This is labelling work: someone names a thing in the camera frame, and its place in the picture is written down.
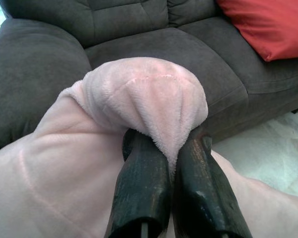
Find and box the grey-brown fabric sofa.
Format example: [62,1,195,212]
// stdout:
[0,0,298,152]

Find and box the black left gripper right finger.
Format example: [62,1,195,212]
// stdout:
[174,126,252,238]

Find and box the red pillow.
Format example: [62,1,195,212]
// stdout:
[215,0,298,62]

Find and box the pink plush pillow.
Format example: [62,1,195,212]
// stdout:
[0,58,298,238]

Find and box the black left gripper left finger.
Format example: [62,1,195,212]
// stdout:
[111,128,175,238]

